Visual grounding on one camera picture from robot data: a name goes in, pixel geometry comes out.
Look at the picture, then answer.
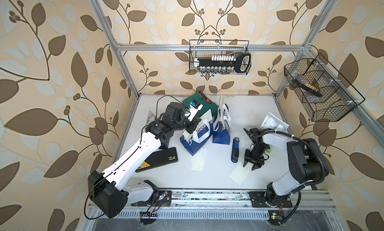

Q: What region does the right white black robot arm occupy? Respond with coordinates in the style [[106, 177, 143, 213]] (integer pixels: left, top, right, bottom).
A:
[[243, 128, 330, 208]]

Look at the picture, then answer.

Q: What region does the black socket tool set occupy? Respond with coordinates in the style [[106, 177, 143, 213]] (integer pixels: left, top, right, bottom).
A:
[[191, 52, 252, 75]]

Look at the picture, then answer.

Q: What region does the white receipt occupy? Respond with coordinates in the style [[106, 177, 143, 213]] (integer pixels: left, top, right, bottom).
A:
[[230, 163, 252, 185], [191, 148, 207, 172]]

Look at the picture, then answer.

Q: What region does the green plastic tool case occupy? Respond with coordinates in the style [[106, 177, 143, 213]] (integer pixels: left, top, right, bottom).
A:
[[182, 92, 219, 117]]

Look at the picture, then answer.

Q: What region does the dark object in right basket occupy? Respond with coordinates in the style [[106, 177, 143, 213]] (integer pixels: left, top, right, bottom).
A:
[[293, 78, 323, 97]]

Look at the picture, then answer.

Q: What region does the right wire basket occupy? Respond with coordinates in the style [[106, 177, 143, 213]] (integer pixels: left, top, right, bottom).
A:
[[284, 53, 366, 122]]

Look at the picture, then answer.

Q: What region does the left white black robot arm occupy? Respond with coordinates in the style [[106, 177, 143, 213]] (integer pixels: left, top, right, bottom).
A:
[[86, 100, 203, 218]]

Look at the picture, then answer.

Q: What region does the black flat box yellow label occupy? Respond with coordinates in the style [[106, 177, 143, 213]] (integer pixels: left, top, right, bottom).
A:
[[135, 147, 178, 173]]

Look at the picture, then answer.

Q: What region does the back wire basket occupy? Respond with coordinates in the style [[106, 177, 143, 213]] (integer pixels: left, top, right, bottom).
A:
[[188, 39, 252, 75]]

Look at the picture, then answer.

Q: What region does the green white bag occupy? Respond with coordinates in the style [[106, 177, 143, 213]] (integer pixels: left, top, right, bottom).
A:
[[260, 112, 289, 132]]

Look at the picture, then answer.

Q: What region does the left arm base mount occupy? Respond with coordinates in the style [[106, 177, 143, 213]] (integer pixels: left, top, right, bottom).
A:
[[131, 180, 173, 207]]

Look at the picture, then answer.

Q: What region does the blue black stapler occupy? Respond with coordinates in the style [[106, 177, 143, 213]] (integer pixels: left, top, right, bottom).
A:
[[231, 137, 240, 163]]

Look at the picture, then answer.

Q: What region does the wire basket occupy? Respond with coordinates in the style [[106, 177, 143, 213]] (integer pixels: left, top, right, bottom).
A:
[[188, 39, 252, 75], [284, 53, 366, 122]]

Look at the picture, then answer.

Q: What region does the blue white bag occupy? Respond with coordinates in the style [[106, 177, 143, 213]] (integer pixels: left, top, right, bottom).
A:
[[213, 96, 232, 145], [180, 109, 214, 156]]

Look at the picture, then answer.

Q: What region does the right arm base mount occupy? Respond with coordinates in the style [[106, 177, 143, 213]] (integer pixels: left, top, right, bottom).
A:
[[249, 183, 293, 208]]

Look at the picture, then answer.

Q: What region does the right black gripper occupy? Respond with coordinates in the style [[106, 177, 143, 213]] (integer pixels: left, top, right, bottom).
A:
[[242, 144, 268, 169]]

